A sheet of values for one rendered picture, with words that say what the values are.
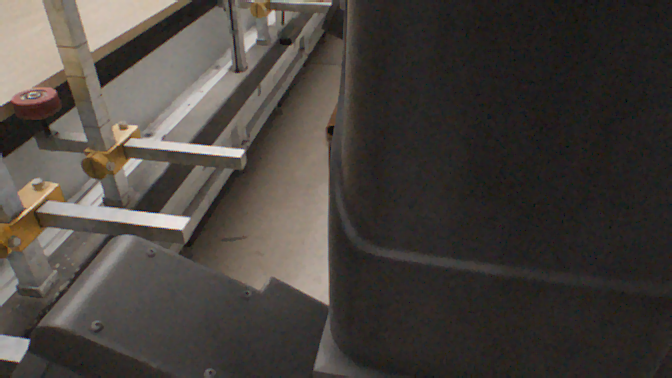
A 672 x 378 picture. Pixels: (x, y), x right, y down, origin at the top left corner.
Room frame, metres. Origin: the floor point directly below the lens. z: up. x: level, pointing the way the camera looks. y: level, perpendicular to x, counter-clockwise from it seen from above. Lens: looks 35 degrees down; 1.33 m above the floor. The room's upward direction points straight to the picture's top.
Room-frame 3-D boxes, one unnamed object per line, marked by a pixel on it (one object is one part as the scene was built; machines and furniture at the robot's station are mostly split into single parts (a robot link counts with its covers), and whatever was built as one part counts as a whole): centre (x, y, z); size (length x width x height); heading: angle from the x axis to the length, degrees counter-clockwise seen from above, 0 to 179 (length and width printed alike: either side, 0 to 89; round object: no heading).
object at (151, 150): (0.89, 0.39, 0.81); 0.43 x 0.03 x 0.04; 79
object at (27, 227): (0.64, 0.49, 0.83); 0.14 x 0.06 x 0.05; 169
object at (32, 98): (0.93, 0.59, 0.85); 0.08 x 0.08 x 0.11
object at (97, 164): (0.88, 0.44, 0.81); 0.14 x 0.06 x 0.05; 169
